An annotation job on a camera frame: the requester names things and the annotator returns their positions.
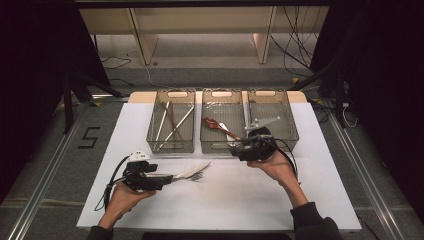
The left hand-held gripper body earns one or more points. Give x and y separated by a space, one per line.
140 181

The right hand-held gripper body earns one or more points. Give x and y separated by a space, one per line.
258 148

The white ceramic spoon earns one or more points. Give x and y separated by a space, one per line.
224 128

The metal table knife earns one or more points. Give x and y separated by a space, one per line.
193 171

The metal fork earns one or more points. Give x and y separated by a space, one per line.
197 176

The brown wooden spoon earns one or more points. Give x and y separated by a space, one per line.
210 122

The grey transparent plastic basket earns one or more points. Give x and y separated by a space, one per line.
186 136
221 110
280 106

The white chopstick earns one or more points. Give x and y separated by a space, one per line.
180 124
163 120

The person's right hand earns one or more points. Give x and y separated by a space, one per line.
276 166

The person's left hand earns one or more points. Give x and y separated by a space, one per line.
121 201

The white table cover sheet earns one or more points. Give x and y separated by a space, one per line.
216 206

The black metal stand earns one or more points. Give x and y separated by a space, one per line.
68 106
339 96

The beige wooden desk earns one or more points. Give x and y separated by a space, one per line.
200 20

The black curtain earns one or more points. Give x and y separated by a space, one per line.
33 83
390 83

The black crossbar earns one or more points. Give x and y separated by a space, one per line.
200 3

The aluminium floor rail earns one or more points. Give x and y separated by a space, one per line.
366 176
43 186

